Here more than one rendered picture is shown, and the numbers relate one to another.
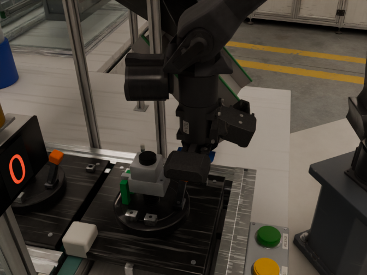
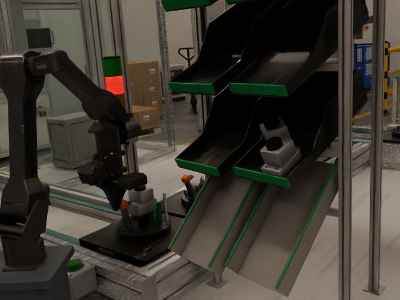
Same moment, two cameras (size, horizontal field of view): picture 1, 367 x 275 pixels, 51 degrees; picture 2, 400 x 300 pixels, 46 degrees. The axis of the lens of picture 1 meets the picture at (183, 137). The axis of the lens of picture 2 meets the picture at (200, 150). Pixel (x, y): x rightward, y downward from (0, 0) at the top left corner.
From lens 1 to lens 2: 1.47 m
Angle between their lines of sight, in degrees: 102
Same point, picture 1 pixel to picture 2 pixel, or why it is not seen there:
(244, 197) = (117, 268)
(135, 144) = not seen: hidden behind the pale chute
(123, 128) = (325, 272)
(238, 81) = (287, 284)
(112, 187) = (179, 221)
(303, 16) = not seen: outside the picture
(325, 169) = (59, 249)
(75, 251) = not seen: hidden behind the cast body
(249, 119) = (87, 171)
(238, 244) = (83, 256)
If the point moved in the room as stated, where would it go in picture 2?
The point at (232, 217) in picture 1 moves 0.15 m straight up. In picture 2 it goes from (106, 259) to (98, 199)
